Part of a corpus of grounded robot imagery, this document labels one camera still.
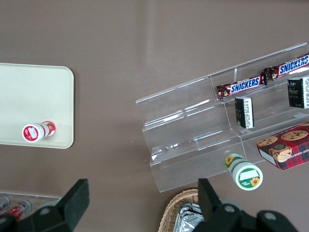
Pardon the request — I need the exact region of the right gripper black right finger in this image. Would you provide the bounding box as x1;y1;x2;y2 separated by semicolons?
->
197;178;244;232

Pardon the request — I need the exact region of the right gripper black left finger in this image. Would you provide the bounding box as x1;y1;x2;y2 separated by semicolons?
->
24;178;90;232

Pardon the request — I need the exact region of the foil-wrapped sandwich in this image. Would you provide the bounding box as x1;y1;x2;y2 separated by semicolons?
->
174;202;205;232

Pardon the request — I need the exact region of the tan wicker basket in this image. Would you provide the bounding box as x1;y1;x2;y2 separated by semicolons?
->
161;188;201;232

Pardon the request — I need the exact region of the beige plastic tray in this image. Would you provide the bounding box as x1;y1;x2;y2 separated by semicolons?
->
0;62;74;149

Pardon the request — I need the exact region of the clear acrylic bottle holder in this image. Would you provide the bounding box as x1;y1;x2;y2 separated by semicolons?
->
0;190;64;218

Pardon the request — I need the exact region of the green sunflower yogurt bottle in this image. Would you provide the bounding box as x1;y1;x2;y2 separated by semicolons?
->
224;152;264;191

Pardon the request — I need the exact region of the clear acrylic tiered display stand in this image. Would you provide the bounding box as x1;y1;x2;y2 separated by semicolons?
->
135;42;309;193

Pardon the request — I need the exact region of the red strawberry yogurt bottle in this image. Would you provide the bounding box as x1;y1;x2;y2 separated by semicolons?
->
21;120;56;143

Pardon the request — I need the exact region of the small black snack box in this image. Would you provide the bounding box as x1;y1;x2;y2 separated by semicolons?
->
234;96;255;129
287;76;309;109

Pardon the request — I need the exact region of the red plaid cookie box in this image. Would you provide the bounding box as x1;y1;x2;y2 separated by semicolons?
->
256;122;309;171

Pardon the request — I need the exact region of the Snickers chocolate bar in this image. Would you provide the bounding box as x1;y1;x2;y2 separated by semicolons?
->
262;52;309;80
216;74;268;101

